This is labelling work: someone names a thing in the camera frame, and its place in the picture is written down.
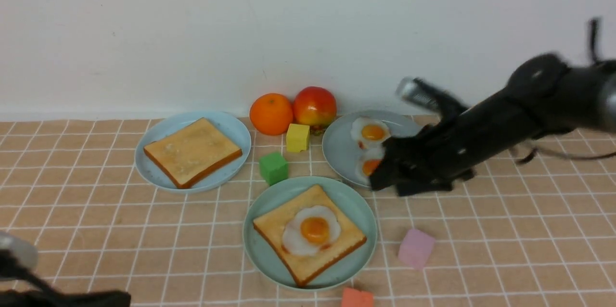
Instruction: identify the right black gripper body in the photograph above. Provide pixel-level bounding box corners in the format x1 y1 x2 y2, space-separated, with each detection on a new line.
385 92 542 196

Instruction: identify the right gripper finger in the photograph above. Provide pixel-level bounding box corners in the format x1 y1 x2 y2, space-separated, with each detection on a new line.
368 151 410 191

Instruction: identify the fried egg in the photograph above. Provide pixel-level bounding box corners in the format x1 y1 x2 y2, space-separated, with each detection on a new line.
356 147 384 185
282 205 342 256
350 116 391 151

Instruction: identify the toast slice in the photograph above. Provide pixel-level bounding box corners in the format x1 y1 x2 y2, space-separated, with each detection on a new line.
143 117 244 189
253 184 367 287

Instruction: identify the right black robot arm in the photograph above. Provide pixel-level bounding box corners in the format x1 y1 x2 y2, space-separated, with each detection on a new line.
368 18 616 197

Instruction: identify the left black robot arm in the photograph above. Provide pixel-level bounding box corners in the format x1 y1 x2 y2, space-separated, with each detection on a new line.
0 231 132 307

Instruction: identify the grey-blue plate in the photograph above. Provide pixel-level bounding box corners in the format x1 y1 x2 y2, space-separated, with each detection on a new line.
322 110 422 188

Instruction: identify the pink cube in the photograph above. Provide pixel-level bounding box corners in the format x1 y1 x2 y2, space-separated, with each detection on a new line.
398 229 436 270

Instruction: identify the yellow cube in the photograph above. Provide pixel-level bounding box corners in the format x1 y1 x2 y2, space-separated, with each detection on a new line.
286 123 310 152

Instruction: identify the red apple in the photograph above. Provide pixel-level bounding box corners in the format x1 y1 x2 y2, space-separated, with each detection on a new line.
293 86 337 128

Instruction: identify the mint green plate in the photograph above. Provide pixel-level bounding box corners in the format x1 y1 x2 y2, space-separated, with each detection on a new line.
243 176 379 292

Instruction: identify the green cube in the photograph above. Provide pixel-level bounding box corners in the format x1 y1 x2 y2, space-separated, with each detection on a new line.
259 152 289 186

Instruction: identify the checkered orange tablecloth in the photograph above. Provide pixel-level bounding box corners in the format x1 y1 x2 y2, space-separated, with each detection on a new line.
0 120 616 307

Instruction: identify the red-orange cube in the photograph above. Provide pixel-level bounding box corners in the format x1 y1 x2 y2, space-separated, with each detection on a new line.
341 287 374 307

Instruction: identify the orange fruit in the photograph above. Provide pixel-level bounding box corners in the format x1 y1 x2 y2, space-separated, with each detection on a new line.
249 93 294 136

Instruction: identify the light blue plate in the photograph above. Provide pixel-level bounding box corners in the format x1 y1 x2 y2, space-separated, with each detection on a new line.
134 111 253 194

